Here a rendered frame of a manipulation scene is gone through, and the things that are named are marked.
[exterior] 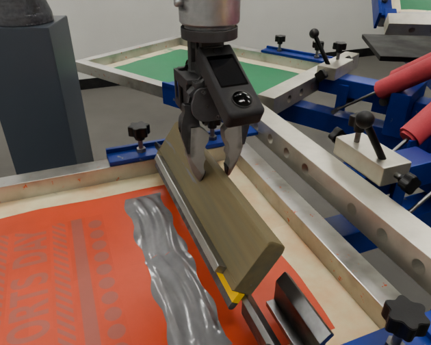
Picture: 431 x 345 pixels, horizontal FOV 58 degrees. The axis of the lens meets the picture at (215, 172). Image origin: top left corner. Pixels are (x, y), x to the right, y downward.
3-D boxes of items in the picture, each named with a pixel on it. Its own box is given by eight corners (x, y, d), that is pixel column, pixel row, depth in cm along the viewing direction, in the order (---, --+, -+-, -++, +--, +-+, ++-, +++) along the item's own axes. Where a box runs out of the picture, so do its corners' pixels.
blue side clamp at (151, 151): (113, 187, 81) (109, 158, 77) (109, 176, 85) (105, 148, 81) (244, 161, 90) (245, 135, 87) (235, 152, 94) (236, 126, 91)
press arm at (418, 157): (358, 202, 68) (364, 178, 65) (337, 185, 73) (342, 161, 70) (434, 183, 73) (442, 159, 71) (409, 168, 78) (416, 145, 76)
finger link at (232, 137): (232, 155, 63) (224, 103, 58) (247, 172, 59) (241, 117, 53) (214, 161, 63) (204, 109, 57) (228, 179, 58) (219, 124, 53)
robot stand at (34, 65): (79, 308, 170) (1, 16, 108) (120, 305, 171) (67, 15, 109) (68, 344, 155) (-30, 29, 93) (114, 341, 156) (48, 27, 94)
